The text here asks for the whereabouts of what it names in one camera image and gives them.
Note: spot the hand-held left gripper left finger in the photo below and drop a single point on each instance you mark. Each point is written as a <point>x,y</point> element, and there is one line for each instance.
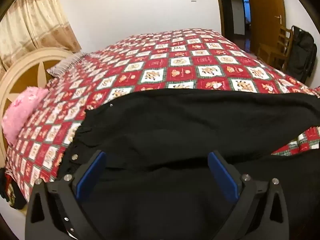
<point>91,173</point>

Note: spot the beige patterned curtain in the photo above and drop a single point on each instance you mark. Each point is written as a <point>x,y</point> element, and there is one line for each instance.
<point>37,25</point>

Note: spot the black bag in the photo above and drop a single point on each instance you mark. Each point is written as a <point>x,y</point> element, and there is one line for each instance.
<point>302,52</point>

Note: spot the wooden chair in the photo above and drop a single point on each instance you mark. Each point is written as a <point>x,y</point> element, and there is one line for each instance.
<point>271,52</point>

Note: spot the pink fluffy pillow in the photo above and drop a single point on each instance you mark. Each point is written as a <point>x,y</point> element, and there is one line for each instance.
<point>20,110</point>

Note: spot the cream round headboard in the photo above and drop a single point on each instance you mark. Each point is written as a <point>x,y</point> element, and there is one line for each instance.
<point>25,65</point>

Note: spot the striped pillow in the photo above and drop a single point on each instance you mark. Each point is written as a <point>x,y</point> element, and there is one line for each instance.
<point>65,66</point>

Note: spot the black pants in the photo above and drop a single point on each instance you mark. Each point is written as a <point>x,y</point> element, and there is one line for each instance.
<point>175,120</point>

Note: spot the wooden door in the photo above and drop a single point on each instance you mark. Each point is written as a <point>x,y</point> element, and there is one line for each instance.
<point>265,17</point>

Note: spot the dark clothes pile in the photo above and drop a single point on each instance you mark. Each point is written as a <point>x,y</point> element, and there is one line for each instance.
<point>17,200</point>

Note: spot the red checkered printed bedspread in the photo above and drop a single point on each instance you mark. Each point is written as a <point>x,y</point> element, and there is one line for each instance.
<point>175,62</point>

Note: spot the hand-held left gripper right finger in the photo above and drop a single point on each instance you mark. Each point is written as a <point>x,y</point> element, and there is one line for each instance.
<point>222,177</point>

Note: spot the dark wooden door frame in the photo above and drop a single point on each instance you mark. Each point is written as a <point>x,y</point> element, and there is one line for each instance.
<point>223,7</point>

